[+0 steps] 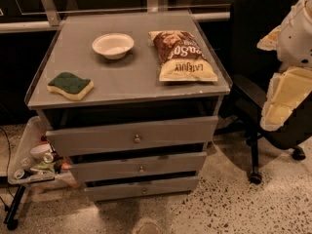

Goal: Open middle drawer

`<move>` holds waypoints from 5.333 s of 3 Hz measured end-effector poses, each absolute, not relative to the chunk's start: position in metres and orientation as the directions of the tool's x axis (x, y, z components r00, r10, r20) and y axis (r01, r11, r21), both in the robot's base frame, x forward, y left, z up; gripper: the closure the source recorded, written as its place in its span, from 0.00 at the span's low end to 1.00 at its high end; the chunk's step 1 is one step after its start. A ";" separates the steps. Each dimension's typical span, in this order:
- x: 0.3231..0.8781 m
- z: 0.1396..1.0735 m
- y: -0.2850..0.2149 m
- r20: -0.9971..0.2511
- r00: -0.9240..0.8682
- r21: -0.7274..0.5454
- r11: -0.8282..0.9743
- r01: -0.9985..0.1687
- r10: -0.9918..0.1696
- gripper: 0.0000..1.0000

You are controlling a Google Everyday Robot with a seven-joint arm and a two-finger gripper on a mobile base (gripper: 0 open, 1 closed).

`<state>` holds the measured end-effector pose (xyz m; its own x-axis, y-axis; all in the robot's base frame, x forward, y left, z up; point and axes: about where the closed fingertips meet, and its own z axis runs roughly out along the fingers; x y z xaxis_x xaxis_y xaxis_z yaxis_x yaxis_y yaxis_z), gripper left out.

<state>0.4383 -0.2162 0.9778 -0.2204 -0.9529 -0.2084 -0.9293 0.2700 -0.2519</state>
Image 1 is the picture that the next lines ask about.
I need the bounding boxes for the brown yellow chip bag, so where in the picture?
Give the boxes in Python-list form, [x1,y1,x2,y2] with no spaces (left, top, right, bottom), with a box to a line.
[149,30,217,82]

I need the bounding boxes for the clear plastic side bin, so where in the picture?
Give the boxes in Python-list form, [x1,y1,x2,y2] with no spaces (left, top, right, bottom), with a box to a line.
[8,116,79,189]

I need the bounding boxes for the grey top drawer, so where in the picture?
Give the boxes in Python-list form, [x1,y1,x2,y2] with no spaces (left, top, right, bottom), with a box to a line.
[46,116,217,156]

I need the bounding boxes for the white paper bowl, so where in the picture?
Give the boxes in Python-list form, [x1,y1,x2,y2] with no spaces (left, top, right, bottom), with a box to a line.
[92,33,135,60]

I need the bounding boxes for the grey drawer cabinet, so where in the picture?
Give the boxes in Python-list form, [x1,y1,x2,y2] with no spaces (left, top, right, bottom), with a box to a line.
[25,14,231,188]

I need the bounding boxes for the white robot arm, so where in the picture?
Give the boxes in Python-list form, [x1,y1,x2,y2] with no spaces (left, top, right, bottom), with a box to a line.
[256,0,312,132]

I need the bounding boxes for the silver can in bin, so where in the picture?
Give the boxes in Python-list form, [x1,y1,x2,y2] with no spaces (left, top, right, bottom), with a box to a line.
[43,152,54,164]

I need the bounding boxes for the black office chair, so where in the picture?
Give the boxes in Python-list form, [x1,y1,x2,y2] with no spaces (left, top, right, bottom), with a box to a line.
[219,0,312,184]

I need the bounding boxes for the green yellow sponge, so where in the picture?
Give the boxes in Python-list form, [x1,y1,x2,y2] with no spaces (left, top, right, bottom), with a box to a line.
[47,72,94,101]

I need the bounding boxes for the metal rail with brackets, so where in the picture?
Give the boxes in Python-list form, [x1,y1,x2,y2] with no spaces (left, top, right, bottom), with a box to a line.
[0,0,229,33]

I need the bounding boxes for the white cup in bin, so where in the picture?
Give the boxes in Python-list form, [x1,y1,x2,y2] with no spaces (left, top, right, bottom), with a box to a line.
[30,143,52,160]

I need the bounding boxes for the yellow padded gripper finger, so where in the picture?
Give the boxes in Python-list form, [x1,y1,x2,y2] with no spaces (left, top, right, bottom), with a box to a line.
[260,66,312,132]

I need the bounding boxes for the black stand leg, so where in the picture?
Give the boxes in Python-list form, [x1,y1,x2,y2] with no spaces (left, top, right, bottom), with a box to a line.
[4,185,25,230]

